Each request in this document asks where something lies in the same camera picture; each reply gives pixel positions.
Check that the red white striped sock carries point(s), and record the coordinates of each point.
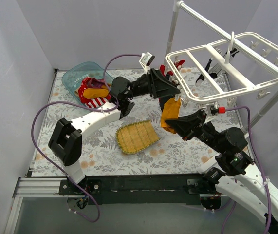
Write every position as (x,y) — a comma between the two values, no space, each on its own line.
(178,64)
(96,102)

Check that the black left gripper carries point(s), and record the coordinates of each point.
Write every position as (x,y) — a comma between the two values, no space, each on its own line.
(152,83)

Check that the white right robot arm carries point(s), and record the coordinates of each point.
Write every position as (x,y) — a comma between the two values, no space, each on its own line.
(233,172)

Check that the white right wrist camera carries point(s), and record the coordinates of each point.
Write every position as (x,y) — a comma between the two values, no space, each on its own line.
(213,110)

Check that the white clip sock hanger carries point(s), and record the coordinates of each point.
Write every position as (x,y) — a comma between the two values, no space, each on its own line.
(224,63)

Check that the maroon purple striped sock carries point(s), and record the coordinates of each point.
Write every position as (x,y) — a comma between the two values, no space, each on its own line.
(98,84)

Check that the teal transparent plastic basin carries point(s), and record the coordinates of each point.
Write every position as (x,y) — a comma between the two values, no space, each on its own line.
(73,78)

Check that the woven bamboo tray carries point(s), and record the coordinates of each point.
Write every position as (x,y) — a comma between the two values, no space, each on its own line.
(136,137)

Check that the red sock with white pattern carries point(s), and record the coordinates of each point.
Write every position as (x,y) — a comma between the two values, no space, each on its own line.
(83,87)

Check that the beige striped sock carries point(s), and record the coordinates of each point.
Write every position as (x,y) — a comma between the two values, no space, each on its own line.
(76,92)

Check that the white drying rack stand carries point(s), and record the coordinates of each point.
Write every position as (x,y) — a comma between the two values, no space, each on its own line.
(180,5)

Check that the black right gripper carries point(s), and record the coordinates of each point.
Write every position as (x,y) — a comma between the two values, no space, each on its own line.
(194,125)

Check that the mustard yellow sock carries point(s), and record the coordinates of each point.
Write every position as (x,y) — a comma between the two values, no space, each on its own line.
(170,111)
(93,93)

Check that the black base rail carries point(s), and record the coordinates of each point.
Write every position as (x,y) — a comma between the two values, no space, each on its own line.
(189,189)

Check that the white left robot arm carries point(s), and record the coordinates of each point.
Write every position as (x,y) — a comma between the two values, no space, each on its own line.
(67,137)

